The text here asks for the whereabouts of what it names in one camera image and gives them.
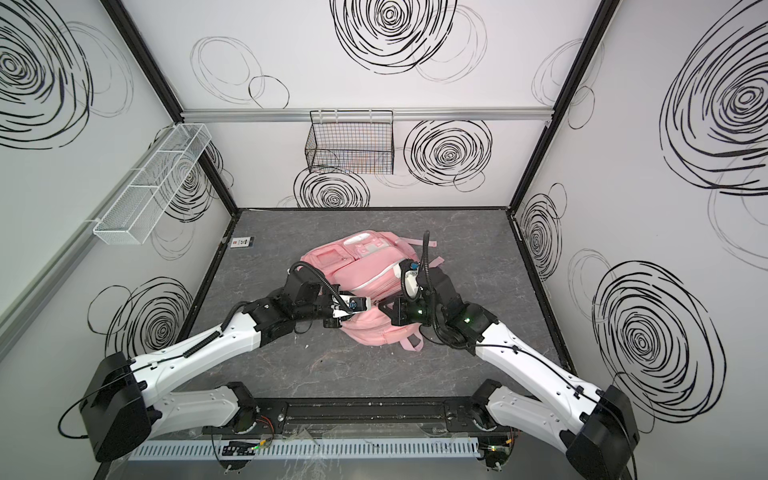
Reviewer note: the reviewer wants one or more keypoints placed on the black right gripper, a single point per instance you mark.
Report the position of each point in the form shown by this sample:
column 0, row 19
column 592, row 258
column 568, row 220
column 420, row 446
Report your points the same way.
column 398, row 309

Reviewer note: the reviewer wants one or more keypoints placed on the pink student backpack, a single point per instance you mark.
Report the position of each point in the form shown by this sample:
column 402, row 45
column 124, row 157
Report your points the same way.
column 367, row 265

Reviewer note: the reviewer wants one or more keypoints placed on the clear lead refill box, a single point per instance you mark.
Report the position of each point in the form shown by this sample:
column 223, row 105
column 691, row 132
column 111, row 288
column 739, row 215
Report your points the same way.
column 241, row 242

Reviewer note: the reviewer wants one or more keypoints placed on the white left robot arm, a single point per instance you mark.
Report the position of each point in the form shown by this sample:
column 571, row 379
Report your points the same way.
column 130, row 400

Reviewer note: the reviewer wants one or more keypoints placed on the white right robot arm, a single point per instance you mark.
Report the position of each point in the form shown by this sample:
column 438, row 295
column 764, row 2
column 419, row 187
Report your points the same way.
column 595, row 428

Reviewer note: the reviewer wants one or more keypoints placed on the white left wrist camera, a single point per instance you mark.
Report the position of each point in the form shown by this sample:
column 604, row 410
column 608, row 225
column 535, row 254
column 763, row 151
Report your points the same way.
column 345, row 306

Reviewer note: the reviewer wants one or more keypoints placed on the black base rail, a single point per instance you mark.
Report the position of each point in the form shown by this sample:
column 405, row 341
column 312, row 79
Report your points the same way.
column 360, row 411

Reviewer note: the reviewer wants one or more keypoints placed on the black wire basket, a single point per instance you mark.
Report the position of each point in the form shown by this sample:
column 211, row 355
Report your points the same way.
column 357, row 147

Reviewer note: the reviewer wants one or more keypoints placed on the white mesh wall shelf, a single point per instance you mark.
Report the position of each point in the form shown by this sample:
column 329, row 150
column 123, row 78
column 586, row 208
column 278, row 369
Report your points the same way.
column 168, row 183

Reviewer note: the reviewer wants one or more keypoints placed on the aluminium wall rail back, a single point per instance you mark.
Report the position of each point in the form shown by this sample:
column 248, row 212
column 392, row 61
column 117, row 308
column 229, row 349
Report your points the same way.
column 243, row 115

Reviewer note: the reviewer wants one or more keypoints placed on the aluminium wall rail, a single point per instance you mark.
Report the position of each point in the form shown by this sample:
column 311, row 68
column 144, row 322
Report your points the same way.
column 243, row 115
column 17, row 318

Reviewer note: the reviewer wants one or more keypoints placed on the grey slotted cable duct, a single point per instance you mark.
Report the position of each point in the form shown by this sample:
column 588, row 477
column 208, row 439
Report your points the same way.
column 308, row 449

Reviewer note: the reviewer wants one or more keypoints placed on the aluminium wall rail left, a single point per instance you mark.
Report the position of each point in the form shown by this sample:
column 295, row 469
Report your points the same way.
column 17, row 318

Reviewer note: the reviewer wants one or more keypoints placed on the black aluminium frame post left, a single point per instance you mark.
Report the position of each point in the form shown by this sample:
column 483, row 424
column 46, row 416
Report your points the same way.
column 126, row 27

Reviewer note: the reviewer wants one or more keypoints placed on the black frame post right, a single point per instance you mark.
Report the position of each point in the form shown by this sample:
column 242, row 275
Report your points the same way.
column 590, row 43

